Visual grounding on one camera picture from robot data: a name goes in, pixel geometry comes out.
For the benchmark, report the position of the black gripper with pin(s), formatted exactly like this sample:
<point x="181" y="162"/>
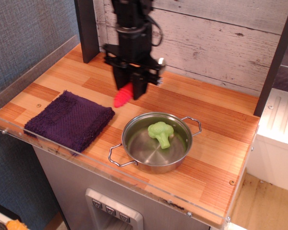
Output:
<point x="134" y="48"/>

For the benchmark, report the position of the red handled metal spoon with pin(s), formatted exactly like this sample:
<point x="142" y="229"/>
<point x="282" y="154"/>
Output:
<point x="126" y="93"/>

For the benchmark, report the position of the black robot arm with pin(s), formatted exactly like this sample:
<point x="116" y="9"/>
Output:
<point x="133" y="13"/>

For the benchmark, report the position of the stainless steel pot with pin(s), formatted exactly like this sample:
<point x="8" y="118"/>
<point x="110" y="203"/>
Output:
<point x="146" y="153"/>

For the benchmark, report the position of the green toy broccoli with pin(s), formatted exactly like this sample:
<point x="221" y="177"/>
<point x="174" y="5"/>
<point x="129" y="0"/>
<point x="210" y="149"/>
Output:
<point x="161" y="131"/>

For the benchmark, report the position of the purple folded towel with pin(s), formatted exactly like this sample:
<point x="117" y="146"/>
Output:
<point x="70" y="120"/>

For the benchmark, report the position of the grey toy kitchen cabinet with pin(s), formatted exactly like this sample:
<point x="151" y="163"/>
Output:
<point x="69" y="177"/>

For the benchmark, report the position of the silver dispenser panel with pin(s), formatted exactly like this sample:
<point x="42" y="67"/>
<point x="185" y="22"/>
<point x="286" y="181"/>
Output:
<point x="109" y="214"/>

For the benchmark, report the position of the orange object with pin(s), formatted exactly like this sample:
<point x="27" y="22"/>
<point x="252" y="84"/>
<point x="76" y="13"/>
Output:
<point x="16" y="225"/>

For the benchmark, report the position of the dark left post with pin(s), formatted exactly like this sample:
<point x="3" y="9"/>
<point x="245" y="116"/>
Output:
<point x="87" y="27"/>

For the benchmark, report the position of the dark post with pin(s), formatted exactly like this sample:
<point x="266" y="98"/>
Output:
<point x="87" y="27"/>
<point x="275" y="64"/>

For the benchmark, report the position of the clear acrylic guard rail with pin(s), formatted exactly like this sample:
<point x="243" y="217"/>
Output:
<point x="204" y="185"/>

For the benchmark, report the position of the dark right post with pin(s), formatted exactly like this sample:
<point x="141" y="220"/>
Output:
<point x="275" y="64"/>

